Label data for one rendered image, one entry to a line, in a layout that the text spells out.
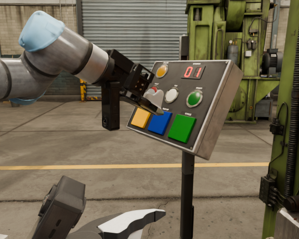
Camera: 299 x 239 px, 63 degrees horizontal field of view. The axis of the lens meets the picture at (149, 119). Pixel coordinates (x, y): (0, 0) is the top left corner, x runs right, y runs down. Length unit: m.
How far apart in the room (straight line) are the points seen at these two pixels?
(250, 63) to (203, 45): 0.99
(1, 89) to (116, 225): 0.30
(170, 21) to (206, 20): 3.21
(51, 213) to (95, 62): 0.34
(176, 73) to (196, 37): 4.39
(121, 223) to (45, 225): 0.11
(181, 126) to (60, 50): 0.39
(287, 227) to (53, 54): 0.53
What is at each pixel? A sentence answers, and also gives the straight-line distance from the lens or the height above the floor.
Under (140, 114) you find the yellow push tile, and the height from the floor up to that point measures 1.01.
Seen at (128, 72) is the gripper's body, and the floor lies 1.17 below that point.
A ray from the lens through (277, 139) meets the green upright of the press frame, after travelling 0.85.
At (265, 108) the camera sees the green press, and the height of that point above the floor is 0.25.
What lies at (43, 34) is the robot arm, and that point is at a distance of 0.47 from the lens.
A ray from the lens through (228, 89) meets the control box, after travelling 0.74.
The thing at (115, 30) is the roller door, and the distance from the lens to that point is 8.26.
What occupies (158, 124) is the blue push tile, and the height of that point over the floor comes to 1.00.
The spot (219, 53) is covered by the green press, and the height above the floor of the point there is 1.38.
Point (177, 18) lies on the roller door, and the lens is 8.36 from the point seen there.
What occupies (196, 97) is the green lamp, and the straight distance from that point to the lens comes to 0.73.
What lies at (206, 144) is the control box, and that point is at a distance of 0.70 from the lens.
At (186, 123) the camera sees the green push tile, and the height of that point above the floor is 1.02.
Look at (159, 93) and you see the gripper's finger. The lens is 0.61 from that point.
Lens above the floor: 1.19
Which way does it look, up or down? 13 degrees down
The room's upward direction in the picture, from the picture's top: straight up
